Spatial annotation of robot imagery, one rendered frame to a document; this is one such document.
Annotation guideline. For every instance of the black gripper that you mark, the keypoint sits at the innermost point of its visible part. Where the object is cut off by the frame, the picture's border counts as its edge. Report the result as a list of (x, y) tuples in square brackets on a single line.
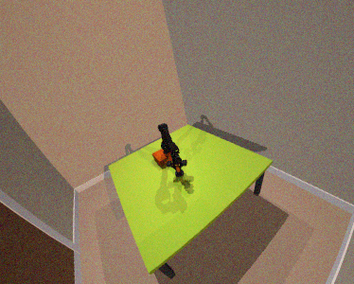
[(172, 165)]

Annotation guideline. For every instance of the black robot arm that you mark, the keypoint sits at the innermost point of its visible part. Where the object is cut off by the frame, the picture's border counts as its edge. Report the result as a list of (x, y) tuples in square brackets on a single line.
[(167, 145)]

